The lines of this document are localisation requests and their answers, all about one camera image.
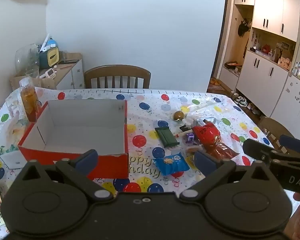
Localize blue cookie packet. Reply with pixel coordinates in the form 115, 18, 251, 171
153, 153, 190, 176

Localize silver foil snack bag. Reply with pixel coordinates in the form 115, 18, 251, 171
186, 114, 221, 127

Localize teal yellow tissue box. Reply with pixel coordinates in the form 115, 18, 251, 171
39, 38, 60, 69

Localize white pink toy phone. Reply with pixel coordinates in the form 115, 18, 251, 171
40, 68, 57, 79

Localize sausage stick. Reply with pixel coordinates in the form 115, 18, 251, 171
174, 129, 193, 138

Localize green snack bar packet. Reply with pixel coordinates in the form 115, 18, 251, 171
155, 127, 179, 147

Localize amber drink bottle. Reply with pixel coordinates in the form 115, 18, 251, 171
19, 77, 41, 122

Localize red cardboard box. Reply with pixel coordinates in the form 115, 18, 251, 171
18, 99, 129, 180

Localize wooden chair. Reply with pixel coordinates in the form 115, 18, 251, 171
258, 116, 294, 154
84, 64, 151, 89

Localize brown snack packet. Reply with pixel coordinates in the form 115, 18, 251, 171
205, 142, 239, 160

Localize wooden chair far side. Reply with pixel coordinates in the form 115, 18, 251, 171
84, 64, 151, 89

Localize dark small snack packet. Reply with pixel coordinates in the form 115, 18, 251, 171
179, 125, 191, 132

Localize white sneakers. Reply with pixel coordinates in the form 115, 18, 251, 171
235, 96, 248, 107

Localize white side cabinet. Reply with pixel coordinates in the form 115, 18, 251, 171
9, 52, 85, 91

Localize red snack bag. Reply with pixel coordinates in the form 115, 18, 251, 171
192, 122, 221, 147

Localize white wall cabinets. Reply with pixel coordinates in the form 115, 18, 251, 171
219, 0, 300, 134

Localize glass fishbowl vase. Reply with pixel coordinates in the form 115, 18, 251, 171
14, 43, 39, 73

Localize round brown chocolate ball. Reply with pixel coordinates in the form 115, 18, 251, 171
173, 111, 185, 121

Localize balloon pattern tablecloth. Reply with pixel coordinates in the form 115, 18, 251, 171
0, 87, 293, 240

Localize purple candy wrapper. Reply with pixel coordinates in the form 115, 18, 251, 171
186, 132, 195, 144

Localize wooden chair right side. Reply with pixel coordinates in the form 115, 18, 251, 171
258, 116, 294, 154

